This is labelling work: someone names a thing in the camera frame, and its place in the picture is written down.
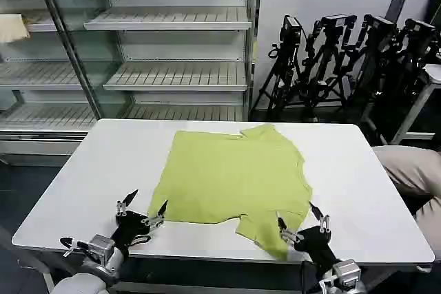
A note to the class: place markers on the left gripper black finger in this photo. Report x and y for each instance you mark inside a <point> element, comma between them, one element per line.
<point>126,201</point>
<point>160,212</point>

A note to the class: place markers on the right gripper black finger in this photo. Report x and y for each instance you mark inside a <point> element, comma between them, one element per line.
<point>318,215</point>
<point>285,230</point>

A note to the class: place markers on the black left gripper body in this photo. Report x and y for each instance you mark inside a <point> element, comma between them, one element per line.
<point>132,223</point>

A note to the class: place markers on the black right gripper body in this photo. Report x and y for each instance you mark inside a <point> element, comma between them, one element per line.
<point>315,242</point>

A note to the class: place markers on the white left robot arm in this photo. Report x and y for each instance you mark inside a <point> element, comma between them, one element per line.
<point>98,247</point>

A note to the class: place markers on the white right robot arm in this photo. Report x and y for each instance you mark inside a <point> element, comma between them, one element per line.
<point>346,273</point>

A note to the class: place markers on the light green t-shirt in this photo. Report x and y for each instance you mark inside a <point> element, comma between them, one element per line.
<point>227,177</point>

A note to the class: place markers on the person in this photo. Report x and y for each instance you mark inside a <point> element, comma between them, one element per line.
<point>410,170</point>

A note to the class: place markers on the empty white display shelf unit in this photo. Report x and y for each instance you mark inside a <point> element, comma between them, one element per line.
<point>172,49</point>

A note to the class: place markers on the black tripod with camera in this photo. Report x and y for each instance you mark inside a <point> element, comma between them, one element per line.
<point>330,42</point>
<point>375,53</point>
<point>413,53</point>
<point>287,63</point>

